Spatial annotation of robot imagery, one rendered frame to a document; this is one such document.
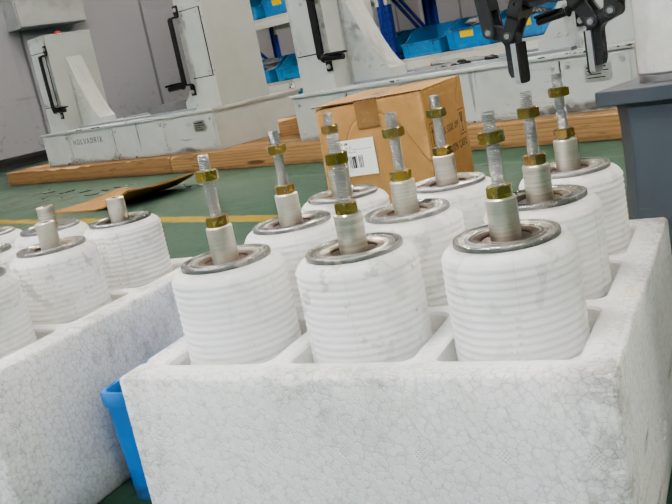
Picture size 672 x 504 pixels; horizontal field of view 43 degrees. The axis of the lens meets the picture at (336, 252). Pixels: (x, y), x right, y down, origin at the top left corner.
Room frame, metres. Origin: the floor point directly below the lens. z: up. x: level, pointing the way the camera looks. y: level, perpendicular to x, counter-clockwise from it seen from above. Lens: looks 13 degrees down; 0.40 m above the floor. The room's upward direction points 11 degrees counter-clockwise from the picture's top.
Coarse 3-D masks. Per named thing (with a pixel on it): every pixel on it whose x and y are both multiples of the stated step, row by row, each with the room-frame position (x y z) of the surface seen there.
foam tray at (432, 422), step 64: (640, 256) 0.71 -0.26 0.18; (448, 320) 0.64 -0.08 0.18; (640, 320) 0.59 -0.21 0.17; (128, 384) 0.65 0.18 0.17; (192, 384) 0.63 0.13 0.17; (256, 384) 0.60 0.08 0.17; (320, 384) 0.57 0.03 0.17; (384, 384) 0.55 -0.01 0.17; (448, 384) 0.53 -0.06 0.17; (512, 384) 0.51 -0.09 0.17; (576, 384) 0.49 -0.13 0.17; (640, 384) 0.56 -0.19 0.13; (192, 448) 0.63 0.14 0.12; (256, 448) 0.60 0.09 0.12; (320, 448) 0.58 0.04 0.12; (384, 448) 0.55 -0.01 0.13; (448, 448) 0.53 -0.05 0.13; (512, 448) 0.51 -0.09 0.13; (576, 448) 0.49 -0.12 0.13; (640, 448) 0.53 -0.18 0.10
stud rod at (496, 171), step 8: (488, 112) 0.58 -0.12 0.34; (488, 120) 0.58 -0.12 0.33; (488, 128) 0.58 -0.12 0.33; (496, 128) 0.58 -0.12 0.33; (496, 144) 0.58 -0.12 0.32; (488, 152) 0.58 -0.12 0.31; (496, 152) 0.58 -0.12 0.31; (488, 160) 0.58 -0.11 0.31; (496, 160) 0.58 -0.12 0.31; (496, 168) 0.58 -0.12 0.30; (496, 176) 0.58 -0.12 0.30; (496, 184) 0.58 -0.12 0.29; (504, 184) 0.58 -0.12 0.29
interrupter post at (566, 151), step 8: (560, 144) 0.78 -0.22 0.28; (568, 144) 0.78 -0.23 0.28; (576, 144) 0.78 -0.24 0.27; (560, 152) 0.78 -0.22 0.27; (568, 152) 0.78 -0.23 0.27; (576, 152) 0.78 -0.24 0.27; (560, 160) 0.79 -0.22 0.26; (568, 160) 0.78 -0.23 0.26; (576, 160) 0.78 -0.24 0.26; (560, 168) 0.79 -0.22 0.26; (568, 168) 0.78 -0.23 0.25; (576, 168) 0.78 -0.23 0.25
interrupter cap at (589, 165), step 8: (584, 160) 0.81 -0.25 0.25; (592, 160) 0.80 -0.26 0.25; (600, 160) 0.79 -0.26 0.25; (608, 160) 0.78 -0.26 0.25; (552, 168) 0.81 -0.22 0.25; (584, 168) 0.77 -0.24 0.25; (592, 168) 0.76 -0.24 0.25; (600, 168) 0.76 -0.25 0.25; (552, 176) 0.76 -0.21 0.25; (560, 176) 0.76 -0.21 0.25; (568, 176) 0.76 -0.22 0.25
